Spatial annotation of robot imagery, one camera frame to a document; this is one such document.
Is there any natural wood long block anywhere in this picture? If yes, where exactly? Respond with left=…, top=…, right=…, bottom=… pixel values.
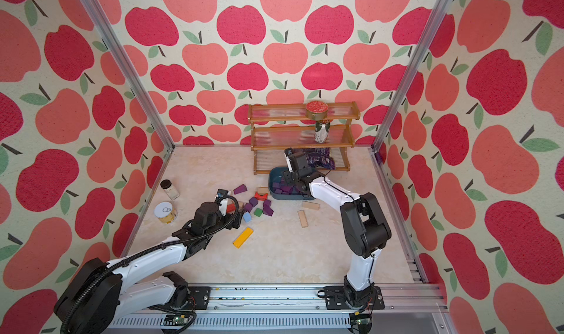
left=298, top=210, right=308, bottom=228

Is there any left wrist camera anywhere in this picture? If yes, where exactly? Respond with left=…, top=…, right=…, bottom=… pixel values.
left=216, top=189, right=229, bottom=200

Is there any aluminium frame post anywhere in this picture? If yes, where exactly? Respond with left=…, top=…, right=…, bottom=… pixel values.
left=80, top=0, right=175, bottom=153
left=372, top=0, right=453, bottom=153

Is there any light blue cube block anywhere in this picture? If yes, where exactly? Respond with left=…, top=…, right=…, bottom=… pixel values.
left=242, top=212, right=252, bottom=222

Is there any teal plastic storage bin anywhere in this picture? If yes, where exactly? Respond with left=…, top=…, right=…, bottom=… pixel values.
left=268, top=167, right=314, bottom=200

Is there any yellow can white lid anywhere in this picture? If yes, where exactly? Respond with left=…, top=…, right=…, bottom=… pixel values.
left=154, top=201, right=177, bottom=224

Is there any purple wedge block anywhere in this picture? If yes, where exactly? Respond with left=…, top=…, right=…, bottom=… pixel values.
left=233, top=184, right=248, bottom=195

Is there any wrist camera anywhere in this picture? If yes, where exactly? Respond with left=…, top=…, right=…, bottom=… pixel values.
left=284, top=148, right=294, bottom=173
left=216, top=189, right=229, bottom=200

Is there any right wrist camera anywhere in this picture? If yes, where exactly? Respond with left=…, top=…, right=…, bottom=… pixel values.
left=284, top=148, right=294, bottom=173

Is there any right aluminium frame post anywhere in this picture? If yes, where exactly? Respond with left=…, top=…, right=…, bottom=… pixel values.
left=372, top=0, right=453, bottom=153

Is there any glass jar black lid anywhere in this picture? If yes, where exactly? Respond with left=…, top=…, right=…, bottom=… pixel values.
left=160, top=179, right=180, bottom=200

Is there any purple rectangular block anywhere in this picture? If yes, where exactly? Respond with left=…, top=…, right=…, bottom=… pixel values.
left=263, top=206, right=274, bottom=217

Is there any red arch block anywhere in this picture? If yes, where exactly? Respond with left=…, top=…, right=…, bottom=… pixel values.
left=254, top=192, right=268, bottom=201

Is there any small green white bottle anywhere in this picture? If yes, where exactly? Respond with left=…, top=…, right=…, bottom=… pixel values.
left=314, top=120, right=330, bottom=143

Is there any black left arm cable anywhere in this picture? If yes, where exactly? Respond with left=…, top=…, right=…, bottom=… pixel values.
left=59, top=195, right=241, bottom=334

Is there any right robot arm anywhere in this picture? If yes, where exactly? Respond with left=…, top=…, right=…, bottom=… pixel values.
left=284, top=149, right=392, bottom=310

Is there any left aluminium frame post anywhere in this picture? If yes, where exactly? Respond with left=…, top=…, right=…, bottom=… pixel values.
left=80, top=0, right=175, bottom=153

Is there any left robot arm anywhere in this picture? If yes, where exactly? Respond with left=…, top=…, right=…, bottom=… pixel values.
left=54, top=190, right=242, bottom=333

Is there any yellow long block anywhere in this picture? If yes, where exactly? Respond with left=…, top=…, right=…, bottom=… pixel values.
left=233, top=227, right=254, bottom=249

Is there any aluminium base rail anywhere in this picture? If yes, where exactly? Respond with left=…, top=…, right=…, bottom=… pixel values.
left=106, top=284, right=457, bottom=333

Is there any red lidded tin can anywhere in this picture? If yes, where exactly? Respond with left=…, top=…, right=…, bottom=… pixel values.
left=305, top=101, right=329, bottom=121

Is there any natural wood plank block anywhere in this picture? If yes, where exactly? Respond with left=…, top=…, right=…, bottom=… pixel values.
left=302, top=201, right=320, bottom=210

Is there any wooden three-tier shelf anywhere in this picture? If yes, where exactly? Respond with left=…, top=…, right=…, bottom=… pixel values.
left=248, top=102, right=361, bottom=175

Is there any purple snack bag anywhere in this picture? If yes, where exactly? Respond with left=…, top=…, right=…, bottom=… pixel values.
left=308, top=148, right=336, bottom=170

